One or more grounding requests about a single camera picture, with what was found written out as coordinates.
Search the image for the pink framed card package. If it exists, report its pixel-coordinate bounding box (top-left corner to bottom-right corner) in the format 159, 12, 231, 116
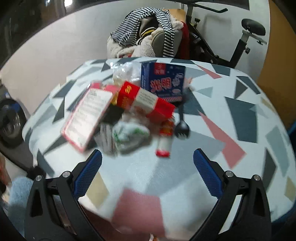
61, 82, 119, 152

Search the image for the grey fleece sleeve forearm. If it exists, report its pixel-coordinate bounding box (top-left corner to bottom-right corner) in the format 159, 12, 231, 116
7, 177, 33, 237

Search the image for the patterned folding table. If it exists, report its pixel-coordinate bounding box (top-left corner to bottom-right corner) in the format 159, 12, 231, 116
21, 56, 296, 239

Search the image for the crumpled clear wrapper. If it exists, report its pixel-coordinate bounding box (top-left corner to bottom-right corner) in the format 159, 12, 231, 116
93, 123, 116, 155

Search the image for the black plastic spork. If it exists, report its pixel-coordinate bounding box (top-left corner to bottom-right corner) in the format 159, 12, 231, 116
174, 103, 190, 139

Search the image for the black round wheel object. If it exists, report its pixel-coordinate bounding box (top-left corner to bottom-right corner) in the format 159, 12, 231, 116
1, 98, 27, 148

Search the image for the green white crumpled wrapper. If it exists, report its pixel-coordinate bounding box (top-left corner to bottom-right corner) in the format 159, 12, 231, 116
112, 121, 150, 152

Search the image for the small red capped tube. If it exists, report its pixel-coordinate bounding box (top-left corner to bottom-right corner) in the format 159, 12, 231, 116
156, 116, 175, 158

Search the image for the wooden door panel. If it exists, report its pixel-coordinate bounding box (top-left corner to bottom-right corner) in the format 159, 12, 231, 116
258, 1, 295, 128

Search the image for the blue milk carton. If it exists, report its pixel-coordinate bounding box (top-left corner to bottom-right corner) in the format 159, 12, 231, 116
140, 61, 186, 102

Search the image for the clear plastic bag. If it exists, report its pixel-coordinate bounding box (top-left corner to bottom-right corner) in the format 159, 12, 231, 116
111, 62, 142, 86

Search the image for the black exercise bike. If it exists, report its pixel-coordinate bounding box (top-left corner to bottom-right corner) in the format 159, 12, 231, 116
178, 1, 270, 60

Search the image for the striped black white shirt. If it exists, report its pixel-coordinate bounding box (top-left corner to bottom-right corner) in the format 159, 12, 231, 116
111, 7, 175, 57

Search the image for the wooden chair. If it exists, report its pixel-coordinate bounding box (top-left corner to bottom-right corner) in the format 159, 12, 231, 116
163, 9, 186, 23

